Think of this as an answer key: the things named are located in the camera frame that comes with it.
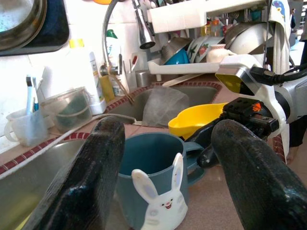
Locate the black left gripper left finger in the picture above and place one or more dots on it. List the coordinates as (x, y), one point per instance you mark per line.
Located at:
(84, 187)

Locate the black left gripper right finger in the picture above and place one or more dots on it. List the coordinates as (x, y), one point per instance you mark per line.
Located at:
(259, 187)

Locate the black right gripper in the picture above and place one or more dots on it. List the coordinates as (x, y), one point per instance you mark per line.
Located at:
(242, 107)

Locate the yellow plastic bowl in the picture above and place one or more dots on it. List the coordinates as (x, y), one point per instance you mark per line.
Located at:
(192, 117)

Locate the blue rabbit mug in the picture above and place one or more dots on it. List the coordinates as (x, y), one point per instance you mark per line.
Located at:
(134, 191)

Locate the chrome kitchen faucet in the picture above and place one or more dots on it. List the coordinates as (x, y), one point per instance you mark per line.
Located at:
(145, 31)

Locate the stainless steel sink basin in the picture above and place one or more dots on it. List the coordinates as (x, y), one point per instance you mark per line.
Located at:
(206, 93)
(24, 187)

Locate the person leg dark trousers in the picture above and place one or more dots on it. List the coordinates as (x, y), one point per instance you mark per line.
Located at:
(296, 134)

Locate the clear plastic bag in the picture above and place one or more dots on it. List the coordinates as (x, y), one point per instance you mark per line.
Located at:
(163, 105)

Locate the clear plastic container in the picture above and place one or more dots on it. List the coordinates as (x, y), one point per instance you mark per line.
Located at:
(69, 110)

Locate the clear toothbrush cup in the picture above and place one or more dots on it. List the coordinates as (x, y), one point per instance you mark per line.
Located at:
(26, 129)

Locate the white spatula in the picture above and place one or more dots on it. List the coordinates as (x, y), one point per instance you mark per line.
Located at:
(177, 81)

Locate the steel cup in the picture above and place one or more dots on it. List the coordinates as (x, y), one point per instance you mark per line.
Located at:
(144, 77)

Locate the cream mug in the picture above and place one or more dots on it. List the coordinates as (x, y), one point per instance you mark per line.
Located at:
(217, 55)

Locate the blue bowl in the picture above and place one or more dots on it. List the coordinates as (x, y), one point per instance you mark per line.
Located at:
(180, 57)

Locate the clear plastic cup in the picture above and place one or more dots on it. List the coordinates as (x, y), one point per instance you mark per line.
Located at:
(132, 81)

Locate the white floral bowl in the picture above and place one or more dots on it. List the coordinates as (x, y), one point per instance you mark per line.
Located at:
(200, 51)

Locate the white detergent bottle yellow cap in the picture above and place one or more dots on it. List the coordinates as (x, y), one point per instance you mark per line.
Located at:
(81, 72)

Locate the steel bowl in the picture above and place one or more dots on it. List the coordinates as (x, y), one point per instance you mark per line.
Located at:
(175, 45)

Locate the large white bowl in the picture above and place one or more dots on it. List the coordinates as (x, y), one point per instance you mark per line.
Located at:
(249, 38)

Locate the white towel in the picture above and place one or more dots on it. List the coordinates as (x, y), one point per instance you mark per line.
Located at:
(279, 48)

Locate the white dish rack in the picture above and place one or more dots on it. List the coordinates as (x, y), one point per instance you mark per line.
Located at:
(180, 14)

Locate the white bottle green cap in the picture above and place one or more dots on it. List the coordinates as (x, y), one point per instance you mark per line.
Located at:
(112, 34)

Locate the black hanging tray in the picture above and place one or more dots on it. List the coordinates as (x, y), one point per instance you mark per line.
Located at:
(55, 28)

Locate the hanging steel pan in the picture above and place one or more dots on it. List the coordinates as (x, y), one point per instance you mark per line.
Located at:
(14, 19)

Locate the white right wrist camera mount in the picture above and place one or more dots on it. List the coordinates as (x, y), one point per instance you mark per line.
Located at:
(239, 62)

